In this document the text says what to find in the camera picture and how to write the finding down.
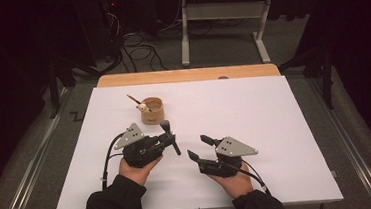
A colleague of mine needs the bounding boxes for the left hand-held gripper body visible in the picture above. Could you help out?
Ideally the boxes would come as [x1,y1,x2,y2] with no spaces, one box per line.
[112,121,163,170]

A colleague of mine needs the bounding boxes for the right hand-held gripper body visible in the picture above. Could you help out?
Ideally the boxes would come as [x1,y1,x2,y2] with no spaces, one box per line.
[194,134,261,181]

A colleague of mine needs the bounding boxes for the wooden brush holder cup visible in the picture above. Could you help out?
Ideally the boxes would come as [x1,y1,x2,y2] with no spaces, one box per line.
[135,95,166,126]

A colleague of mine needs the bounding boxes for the thin gold ferrule makeup brush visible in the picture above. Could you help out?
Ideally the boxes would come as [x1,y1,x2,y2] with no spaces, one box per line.
[126,92,153,115]

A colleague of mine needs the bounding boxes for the person's left hand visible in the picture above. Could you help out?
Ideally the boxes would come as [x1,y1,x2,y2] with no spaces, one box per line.
[117,154,166,188]

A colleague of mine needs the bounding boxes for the person's right hand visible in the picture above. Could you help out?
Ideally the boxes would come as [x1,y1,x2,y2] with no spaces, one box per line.
[208,171,255,201]

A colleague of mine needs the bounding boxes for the black stand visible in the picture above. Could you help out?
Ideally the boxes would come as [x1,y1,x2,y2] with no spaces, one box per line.
[44,56,79,120]
[277,44,338,114]

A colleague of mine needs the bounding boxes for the right hand-held gripper cable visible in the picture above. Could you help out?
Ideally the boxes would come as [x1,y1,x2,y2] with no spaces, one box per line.
[236,157,272,199]

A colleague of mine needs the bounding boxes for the hand-held gripper cable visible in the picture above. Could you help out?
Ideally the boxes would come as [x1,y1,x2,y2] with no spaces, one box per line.
[97,132,130,191]
[236,157,272,199]

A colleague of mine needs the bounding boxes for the left hand-held gripper cable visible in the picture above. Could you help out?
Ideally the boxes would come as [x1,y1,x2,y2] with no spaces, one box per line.
[97,132,130,191]

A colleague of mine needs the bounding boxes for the black floor cables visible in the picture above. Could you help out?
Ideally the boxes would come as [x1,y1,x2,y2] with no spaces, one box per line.
[102,3,189,76]

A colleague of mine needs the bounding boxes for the white metal desk frame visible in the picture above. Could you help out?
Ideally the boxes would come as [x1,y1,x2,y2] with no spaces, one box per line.
[171,0,324,71]

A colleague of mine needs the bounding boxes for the metal floor rail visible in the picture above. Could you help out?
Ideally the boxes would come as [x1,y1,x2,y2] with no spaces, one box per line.
[306,73,371,209]
[0,87,82,209]

